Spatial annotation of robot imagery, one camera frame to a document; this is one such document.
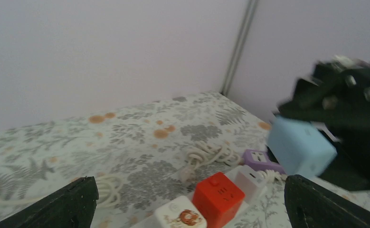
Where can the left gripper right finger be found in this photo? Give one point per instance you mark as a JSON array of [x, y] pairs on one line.
[[310, 205]]

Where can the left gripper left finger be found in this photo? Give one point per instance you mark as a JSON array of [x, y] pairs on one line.
[[72, 206]]

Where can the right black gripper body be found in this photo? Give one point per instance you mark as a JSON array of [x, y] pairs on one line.
[[338, 95]]

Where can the pale blue small charger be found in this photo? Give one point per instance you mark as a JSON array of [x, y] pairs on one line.
[[300, 148]]

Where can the white charger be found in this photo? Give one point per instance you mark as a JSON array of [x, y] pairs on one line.
[[251, 183]]

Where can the red cube socket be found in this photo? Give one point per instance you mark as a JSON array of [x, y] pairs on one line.
[[218, 199]]

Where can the white cube adapter with tiger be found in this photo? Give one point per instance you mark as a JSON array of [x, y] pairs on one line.
[[179, 213]]

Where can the purple power strip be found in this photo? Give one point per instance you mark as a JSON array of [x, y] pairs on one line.
[[262, 161]]

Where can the floral table cloth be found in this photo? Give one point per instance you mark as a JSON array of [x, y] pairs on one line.
[[144, 145]]

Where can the aluminium rail frame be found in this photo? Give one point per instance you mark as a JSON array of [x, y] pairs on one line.
[[238, 48]]

